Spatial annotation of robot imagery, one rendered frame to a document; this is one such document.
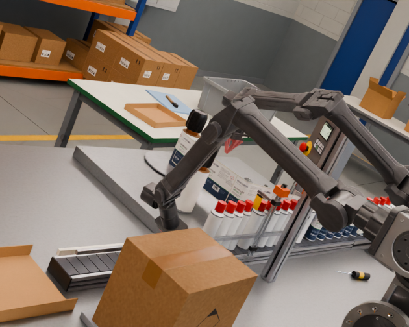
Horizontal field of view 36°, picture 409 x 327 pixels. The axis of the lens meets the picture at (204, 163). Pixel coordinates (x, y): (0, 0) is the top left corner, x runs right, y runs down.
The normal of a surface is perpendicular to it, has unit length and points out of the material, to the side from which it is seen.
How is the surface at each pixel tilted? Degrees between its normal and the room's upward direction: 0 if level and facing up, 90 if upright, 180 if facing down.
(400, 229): 90
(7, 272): 0
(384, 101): 90
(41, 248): 0
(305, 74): 90
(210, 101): 95
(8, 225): 0
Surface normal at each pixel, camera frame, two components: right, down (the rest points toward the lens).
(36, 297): 0.39, -0.87
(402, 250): -0.57, 0.04
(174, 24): 0.72, 0.50
